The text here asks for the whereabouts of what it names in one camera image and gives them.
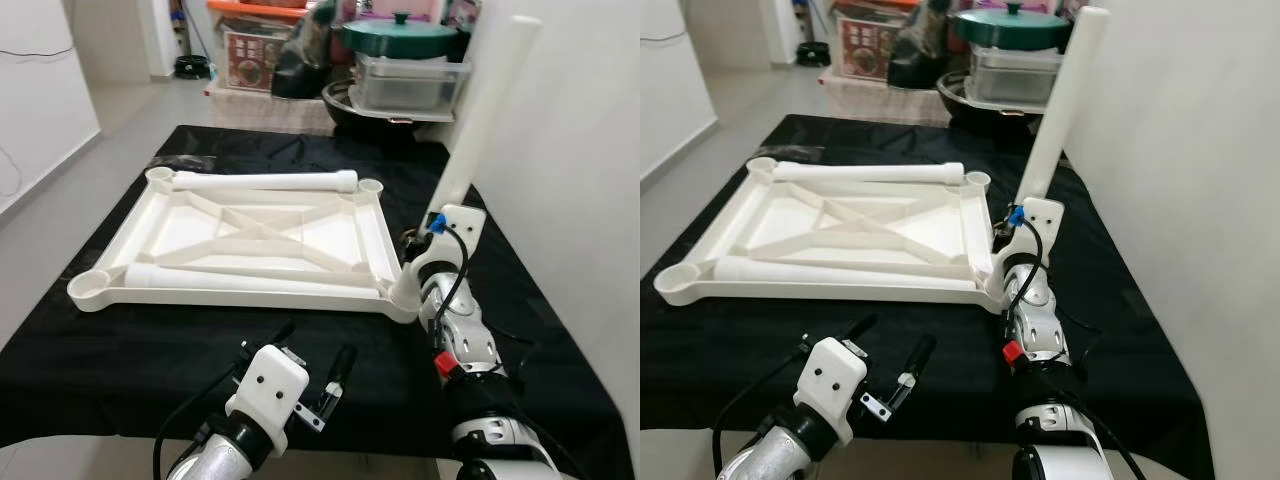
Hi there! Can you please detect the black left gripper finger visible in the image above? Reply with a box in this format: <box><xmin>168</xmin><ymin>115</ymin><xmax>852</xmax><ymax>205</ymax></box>
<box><xmin>238</xmin><ymin>320</ymin><xmax>297</xmax><ymax>366</ymax></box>
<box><xmin>895</xmin><ymin>335</ymin><xmax>938</xmax><ymax>391</ymax></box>
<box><xmin>800</xmin><ymin>315</ymin><xmax>879</xmax><ymax>359</ymax></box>
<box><xmin>322</xmin><ymin>345</ymin><xmax>359</xmax><ymax>401</ymax></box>

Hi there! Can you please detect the white plastic children table top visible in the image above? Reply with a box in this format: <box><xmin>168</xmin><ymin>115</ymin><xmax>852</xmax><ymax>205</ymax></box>
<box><xmin>68</xmin><ymin>165</ymin><xmax>423</xmax><ymax>326</ymax></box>
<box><xmin>653</xmin><ymin>155</ymin><xmax>1011</xmax><ymax>313</ymax></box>

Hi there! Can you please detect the black tablecloth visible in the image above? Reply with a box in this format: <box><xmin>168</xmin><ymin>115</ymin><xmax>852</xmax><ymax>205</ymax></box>
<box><xmin>0</xmin><ymin>125</ymin><xmax>633</xmax><ymax>480</ymax></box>
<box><xmin>640</xmin><ymin>113</ymin><xmax>1216</xmax><ymax>480</ymax></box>

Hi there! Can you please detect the black wok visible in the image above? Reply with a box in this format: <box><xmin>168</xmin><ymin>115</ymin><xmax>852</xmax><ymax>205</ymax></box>
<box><xmin>935</xmin><ymin>70</ymin><xmax>1051</xmax><ymax>126</ymax></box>
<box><xmin>322</xmin><ymin>78</ymin><xmax>461</xmax><ymax>136</ymax></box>

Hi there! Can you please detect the clear plastic storage box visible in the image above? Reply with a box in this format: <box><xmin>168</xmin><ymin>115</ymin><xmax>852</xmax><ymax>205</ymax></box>
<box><xmin>965</xmin><ymin>45</ymin><xmax>1063</xmax><ymax>106</ymax></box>
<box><xmin>352</xmin><ymin>52</ymin><xmax>471</xmax><ymax>113</ymax></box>

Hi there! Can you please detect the beige woven mat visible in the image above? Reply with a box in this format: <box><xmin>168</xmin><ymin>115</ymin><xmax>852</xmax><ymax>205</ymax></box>
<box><xmin>820</xmin><ymin>75</ymin><xmax>951</xmax><ymax>121</ymax></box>
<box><xmin>205</xmin><ymin>85</ymin><xmax>346</xmax><ymax>131</ymax></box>

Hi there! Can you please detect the green lidded pot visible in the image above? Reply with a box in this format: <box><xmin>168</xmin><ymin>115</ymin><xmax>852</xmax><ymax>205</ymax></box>
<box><xmin>950</xmin><ymin>3</ymin><xmax>1071</xmax><ymax>51</ymax></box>
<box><xmin>342</xmin><ymin>12</ymin><xmax>461</xmax><ymax>59</ymax></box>

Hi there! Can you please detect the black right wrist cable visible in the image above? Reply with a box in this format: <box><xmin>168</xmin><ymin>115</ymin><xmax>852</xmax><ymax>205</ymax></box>
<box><xmin>1010</xmin><ymin>210</ymin><xmax>1046</xmax><ymax>321</ymax></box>
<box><xmin>428</xmin><ymin>215</ymin><xmax>471</xmax><ymax>331</ymax></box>

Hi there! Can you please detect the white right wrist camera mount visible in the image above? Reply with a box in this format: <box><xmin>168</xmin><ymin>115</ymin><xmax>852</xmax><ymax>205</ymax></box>
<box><xmin>412</xmin><ymin>204</ymin><xmax>479</xmax><ymax>291</ymax></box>

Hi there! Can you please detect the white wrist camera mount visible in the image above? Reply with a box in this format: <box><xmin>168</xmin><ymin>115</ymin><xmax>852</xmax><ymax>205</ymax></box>
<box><xmin>225</xmin><ymin>343</ymin><xmax>311</xmax><ymax>456</ymax></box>
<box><xmin>412</xmin><ymin>204</ymin><xmax>479</xmax><ymax>291</ymax></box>
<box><xmin>793</xmin><ymin>337</ymin><xmax>869</xmax><ymax>449</ymax></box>

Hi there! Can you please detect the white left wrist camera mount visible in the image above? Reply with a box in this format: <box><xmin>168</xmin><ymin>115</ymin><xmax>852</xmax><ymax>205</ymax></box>
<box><xmin>793</xmin><ymin>337</ymin><xmax>869</xmax><ymax>449</ymax></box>
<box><xmin>225</xmin><ymin>343</ymin><xmax>311</xmax><ymax>456</ymax></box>

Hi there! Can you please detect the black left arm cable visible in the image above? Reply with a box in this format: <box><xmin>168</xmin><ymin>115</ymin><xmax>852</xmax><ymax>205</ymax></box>
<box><xmin>710</xmin><ymin>355</ymin><xmax>806</xmax><ymax>476</ymax></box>
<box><xmin>152</xmin><ymin>365</ymin><xmax>241</xmax><ymax>480</ymax></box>

